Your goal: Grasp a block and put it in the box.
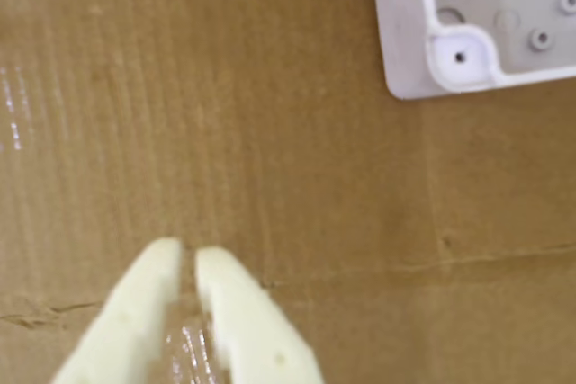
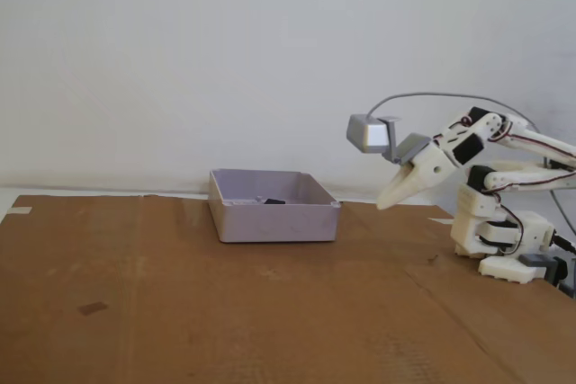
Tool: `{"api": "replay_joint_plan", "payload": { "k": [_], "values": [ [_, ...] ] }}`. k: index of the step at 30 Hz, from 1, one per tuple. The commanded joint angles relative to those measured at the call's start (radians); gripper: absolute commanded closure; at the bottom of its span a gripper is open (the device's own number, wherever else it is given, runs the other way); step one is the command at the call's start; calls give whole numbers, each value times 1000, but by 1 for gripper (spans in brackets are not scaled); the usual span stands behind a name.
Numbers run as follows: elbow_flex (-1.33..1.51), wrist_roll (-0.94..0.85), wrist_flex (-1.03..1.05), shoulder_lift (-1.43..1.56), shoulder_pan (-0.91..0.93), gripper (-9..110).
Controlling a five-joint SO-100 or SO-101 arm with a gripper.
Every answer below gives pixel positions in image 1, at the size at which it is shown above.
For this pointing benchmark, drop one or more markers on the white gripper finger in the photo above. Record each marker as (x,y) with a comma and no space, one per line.
(252,325)
(130,321)

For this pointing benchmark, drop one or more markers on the white plastic open box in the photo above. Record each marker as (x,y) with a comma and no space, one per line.
(405,42)

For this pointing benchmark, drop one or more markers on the brown cardboard sheet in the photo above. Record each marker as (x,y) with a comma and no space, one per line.
(315,177)

